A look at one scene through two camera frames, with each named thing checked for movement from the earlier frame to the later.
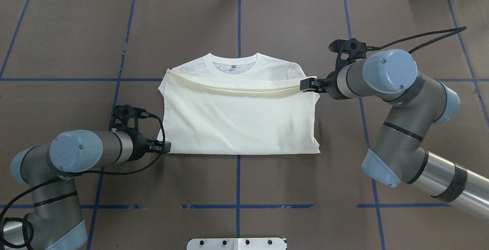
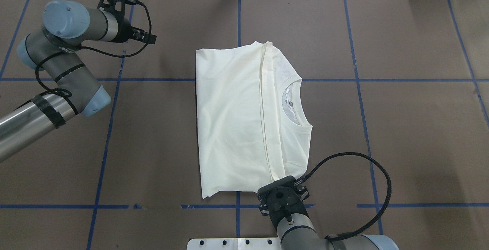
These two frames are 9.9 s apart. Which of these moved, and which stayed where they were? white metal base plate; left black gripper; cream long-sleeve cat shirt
Moved: left black gripper; cream long-sleeve cat shirt
Stayed: white metal base plate
